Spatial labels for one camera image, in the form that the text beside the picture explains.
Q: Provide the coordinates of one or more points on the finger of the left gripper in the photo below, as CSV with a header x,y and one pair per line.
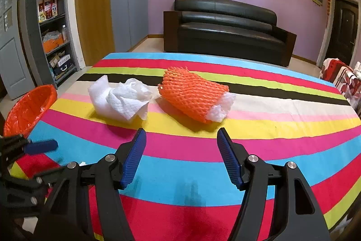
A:
x,y
40,147

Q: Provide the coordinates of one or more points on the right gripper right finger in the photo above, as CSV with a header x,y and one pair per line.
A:
x,y
296,212

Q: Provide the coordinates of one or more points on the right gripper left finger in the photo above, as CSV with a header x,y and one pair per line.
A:
x,y
85,198

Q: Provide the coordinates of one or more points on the white paper towel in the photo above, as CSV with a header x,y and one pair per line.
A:
x,y
129,100

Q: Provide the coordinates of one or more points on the orange foam fruit net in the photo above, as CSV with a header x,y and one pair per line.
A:
x,y
190,93

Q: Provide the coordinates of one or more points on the white foam sheet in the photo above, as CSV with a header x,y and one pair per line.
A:
x,y
98,93

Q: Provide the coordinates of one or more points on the grey panel door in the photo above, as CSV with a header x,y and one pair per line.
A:
x,y
14,70

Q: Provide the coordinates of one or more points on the striped colourful tablecloth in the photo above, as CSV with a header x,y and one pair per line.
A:
x,y
181,190

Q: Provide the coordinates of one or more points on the crumpled white tissue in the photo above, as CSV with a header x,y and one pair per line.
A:
x,y
220,110

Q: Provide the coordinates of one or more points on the grey bookshelf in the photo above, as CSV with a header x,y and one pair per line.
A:
x,y
48,44

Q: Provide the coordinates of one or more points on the red white patterned blanket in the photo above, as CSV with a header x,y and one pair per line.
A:
x,y
344,79

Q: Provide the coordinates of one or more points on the dark brown door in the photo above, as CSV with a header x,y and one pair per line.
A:
x,y
344,31

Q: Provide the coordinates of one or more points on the yellow wooden panel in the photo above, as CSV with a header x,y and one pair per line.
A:
x,y
95,29

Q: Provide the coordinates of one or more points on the black leather sofa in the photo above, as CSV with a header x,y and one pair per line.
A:
x,y
227,28

